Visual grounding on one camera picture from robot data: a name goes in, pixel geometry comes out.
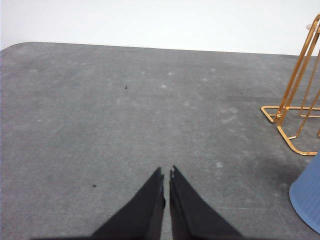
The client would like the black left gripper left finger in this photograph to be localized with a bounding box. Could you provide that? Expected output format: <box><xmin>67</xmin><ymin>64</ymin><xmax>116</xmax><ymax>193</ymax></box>
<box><xmin>91</xmin><ymin>167</ymin><xmax>166</xmax><ymax>240</ymax></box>

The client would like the blue ribbed cup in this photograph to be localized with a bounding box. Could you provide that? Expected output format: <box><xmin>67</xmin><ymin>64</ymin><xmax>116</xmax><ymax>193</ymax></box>
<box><xmin>289</xmin><ymin>153</ymin><xmax>320</xmax><ymax>234</ymax></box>

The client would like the gold wire cup rack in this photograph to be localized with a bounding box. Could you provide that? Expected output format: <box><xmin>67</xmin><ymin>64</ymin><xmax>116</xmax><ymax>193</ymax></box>
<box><xmin>260</xmin><ymin>14</ymin><xmax>320</xmax><ymax>156</ymax></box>

